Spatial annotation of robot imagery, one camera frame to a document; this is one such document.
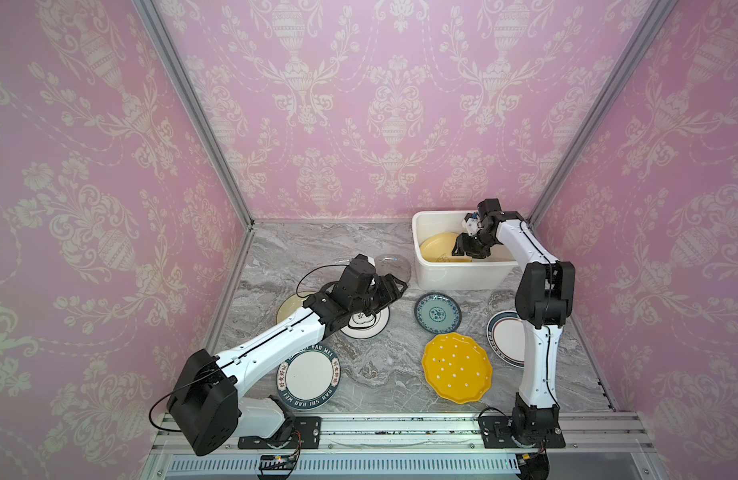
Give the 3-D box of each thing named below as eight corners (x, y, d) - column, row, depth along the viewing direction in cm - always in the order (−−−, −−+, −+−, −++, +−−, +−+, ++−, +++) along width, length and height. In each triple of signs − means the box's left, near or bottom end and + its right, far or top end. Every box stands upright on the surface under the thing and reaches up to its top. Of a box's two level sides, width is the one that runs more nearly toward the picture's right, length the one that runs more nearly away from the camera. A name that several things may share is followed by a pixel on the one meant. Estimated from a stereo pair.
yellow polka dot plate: (426, 402, 81) (427, 400, 79) (419, 336, 92) (420, 333, 91) (496, 402, 80) (499, 400, 79) (481, 336, 92) (483, 333, 91)
